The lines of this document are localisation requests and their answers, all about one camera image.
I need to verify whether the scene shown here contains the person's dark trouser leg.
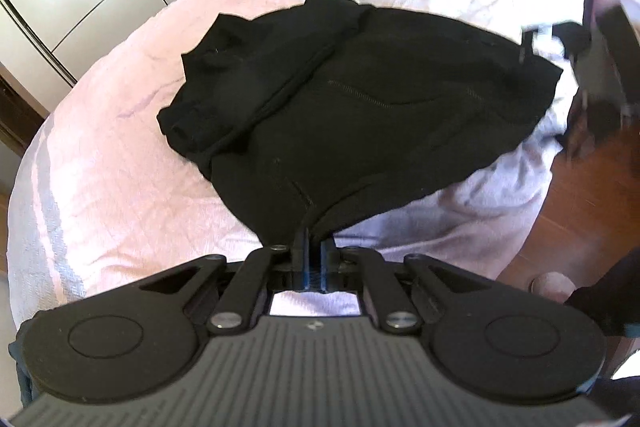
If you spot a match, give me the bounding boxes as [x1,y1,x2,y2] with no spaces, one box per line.
[565,249,640,339]

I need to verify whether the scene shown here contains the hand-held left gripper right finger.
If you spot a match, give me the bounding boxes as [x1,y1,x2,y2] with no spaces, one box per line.
[318,237,497,334]

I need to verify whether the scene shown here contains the pink textured bedspread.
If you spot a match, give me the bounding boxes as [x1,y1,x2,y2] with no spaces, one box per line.
[7,0,595,324]

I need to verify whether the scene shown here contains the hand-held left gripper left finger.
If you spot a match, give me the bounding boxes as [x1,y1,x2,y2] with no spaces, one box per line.
[140,229,315,336]

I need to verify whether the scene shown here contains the pale pink slipper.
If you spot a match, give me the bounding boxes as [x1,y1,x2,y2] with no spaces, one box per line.
[530,272,577,304]

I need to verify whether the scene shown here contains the brown wooden nightstand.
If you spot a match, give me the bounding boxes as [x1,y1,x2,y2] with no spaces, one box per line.
[0,62,51,160]

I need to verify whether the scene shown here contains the black jacket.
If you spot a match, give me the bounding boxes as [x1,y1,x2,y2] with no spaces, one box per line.
[156,0,564,249]

